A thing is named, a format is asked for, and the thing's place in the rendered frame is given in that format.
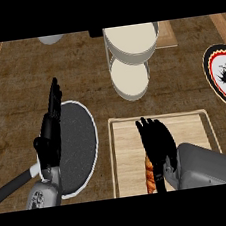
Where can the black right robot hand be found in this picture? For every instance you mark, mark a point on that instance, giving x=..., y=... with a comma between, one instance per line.
x=159, y=145

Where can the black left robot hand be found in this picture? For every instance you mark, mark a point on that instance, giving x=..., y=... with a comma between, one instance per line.
x=49, y=133

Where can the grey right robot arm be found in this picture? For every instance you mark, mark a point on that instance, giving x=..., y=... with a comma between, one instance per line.
x=206, y=166

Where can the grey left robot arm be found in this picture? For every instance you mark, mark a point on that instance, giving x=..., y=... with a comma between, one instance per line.
x=44, y=191

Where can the pale wooden tray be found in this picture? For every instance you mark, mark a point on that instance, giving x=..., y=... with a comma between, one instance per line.
x=131, y=156

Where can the golden brown croissant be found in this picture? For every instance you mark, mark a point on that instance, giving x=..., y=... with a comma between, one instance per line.
x=149, y=175

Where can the white tiered basket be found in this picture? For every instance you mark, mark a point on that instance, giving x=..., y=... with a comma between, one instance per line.
x=132, y=58

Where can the dark grey frying pan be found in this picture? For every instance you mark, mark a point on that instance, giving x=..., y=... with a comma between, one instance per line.
x=77, y=146

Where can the decorated black-rimmed plate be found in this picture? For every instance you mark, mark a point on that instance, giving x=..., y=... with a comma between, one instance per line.
x=223, y=77

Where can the pale grey round object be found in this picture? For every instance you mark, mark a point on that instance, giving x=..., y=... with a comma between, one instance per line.
x=51, y=39

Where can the pale wooden cutting board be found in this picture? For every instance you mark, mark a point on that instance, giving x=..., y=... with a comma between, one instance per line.
x=166, y=35

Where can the black block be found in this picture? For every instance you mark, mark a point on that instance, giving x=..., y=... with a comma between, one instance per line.
x=95, y=33

